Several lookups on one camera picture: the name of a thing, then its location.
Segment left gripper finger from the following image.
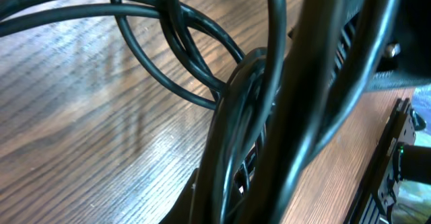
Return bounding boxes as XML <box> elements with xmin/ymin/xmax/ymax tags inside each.
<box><xmin>160</xmin><ymin>168</ymin><xmax>199</xmax><ymax>224</ymax></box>

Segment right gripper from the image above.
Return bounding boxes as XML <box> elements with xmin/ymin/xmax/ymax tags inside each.
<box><xmin>331</xmin><ymin>0</ymin><xmax>430</xmax><ymax>93</ymax></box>

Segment black USB cable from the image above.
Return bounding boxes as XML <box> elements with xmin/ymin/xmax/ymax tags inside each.
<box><xmin>0</xmin><ymin>0</ymin><xmax>405</xmax><ymax>224</ymax></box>

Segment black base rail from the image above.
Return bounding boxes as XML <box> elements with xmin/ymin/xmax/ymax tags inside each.
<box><xmin>343</xmin><ymin>98</ymin><xmax>430</xmax><ymax>224</ymax></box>

